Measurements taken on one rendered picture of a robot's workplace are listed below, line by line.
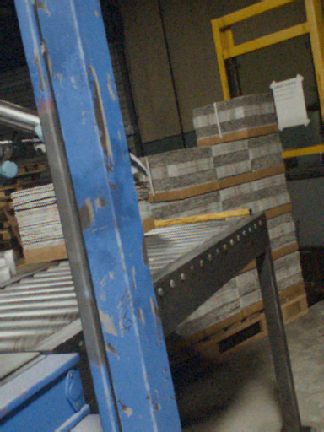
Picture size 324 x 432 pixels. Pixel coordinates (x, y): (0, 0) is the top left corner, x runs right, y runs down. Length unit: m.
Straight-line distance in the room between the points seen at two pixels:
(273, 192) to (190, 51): 6.59
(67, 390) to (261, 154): 2.69
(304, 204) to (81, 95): 3.39
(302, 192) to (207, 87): 5.92
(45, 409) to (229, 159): 2.51
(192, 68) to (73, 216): 9.16
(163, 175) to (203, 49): 6.94
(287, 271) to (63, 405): 2.79
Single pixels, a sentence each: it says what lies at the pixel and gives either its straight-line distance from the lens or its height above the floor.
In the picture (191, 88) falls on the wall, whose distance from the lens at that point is 9.92.
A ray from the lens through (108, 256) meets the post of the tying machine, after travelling 0.78.
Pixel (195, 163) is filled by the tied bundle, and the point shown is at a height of 0.99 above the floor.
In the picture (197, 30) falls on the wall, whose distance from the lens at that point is 9.95.
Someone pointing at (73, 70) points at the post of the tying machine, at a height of 1.18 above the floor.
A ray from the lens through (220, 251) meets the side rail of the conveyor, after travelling 1.70.
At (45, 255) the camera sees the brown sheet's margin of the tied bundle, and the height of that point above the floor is 0.82.
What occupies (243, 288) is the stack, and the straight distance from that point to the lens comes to 3.30.
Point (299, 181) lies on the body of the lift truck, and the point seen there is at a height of 0.73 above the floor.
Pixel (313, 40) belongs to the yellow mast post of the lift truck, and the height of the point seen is 1.54.
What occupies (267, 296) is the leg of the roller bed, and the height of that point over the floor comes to 0.51.
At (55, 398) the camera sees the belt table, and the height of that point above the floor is 0.75.
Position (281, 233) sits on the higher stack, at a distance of 3.56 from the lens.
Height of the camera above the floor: 1.06
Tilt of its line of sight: 6 degrees down
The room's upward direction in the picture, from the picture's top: 11 degrees counter-clockwise
